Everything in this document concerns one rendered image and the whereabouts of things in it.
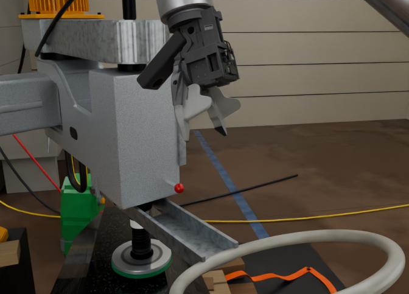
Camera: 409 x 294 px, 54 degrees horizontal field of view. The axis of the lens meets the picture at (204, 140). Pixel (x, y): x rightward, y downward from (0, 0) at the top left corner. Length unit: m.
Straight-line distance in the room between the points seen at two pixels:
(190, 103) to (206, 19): 0.14
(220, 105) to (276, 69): 5.89
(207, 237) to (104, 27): 0.67
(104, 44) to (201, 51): 0.62
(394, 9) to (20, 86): 1.42
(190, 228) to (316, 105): 5.85
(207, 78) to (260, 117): 6.02
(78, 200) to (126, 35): 2.00
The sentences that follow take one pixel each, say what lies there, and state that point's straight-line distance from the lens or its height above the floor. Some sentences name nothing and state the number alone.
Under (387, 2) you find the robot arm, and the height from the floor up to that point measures 1.70.
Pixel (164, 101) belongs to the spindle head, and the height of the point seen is 1.43.
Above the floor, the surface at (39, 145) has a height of 0.52.
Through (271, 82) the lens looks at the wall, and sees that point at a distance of 6.58.
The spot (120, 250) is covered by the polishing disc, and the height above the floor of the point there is 0.86.
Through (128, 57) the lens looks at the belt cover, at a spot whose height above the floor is 1.57.
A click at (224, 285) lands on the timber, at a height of 0.24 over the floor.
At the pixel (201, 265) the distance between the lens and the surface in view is 1.04.
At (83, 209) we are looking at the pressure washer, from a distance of 3.01.
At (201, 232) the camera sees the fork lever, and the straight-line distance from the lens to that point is 1.22.
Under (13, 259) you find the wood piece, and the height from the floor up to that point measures 0.81.
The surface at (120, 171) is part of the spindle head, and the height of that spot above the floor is 1.23.
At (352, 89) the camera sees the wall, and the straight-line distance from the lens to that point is 7.22.
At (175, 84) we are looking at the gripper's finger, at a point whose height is 1.58.
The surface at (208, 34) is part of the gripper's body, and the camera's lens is 0.64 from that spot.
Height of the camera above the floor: 1.67
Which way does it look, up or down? 17 degrees down
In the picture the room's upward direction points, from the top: straight up
